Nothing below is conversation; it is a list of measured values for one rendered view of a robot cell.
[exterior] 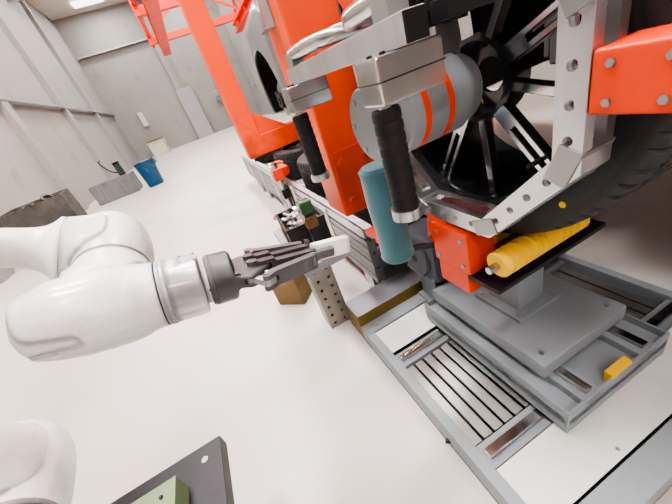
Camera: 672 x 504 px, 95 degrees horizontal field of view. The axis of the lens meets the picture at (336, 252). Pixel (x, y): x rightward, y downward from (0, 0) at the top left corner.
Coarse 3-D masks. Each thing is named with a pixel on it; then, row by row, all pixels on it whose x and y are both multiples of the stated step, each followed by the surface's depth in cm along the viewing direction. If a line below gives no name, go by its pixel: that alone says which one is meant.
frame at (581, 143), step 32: (576, 0) 33; (608, 0) 34; (576, 32) 34; (608, 32) 35; (576, 64) 37; (576, 96) 37; (576, 128) 39; (608, 128) 40; (416, 160) 81; (576, 160) 40; (416, 192) 78; (448, 192) 76; (544, 192) 46; (480, 224) 62; (512, 224) 60
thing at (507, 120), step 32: (480, 32) 55; (512, 32) 54; (544, 32) 46; (480, 64) 63; (512, 64) 53; (512, 96) 57; (480, 128) 64; (512, 128) 58; (448, 160) 78; (480, 160) 82; (512, 160) 80; (544, 160) 55; (480, 192) 72; (512, 192) 65
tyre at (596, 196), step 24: (648, 0) 34; (648, 24) 35; (624, 120) 41; (648, 120) 39; (624, 144) 42; (648, 144) 40; (600, 168) 46; (624, 168) 43; (648, 168) 42; (456, 192) 78; (576, 192) 51; (600, 192) 47; (624, 192) 46; (528, 216) 61; (552, 216) 57; (576, 216) 53
